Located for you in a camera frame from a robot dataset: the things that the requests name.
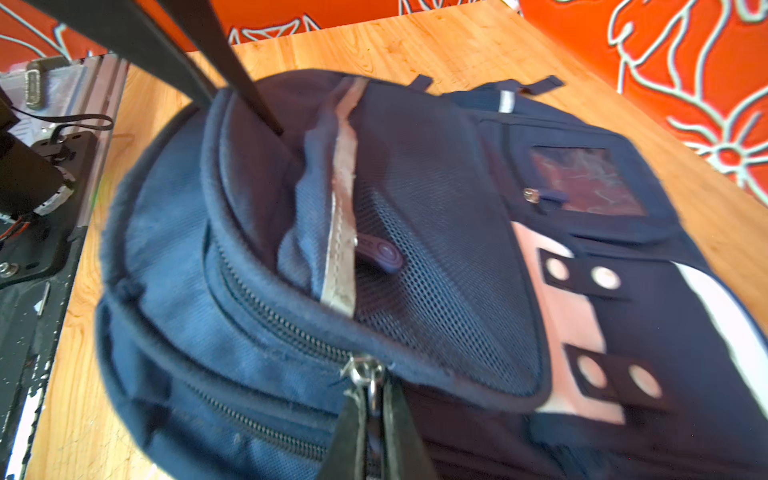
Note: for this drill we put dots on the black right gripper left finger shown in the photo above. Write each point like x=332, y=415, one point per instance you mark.
x=346, y=458

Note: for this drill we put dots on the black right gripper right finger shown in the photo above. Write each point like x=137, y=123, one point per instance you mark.
x=405, y=455

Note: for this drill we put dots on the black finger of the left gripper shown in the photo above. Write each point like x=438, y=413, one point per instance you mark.
x=198, y=20
x=126, y=29

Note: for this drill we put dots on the navy blue backpack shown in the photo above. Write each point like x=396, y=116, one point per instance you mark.
x=521, y=274

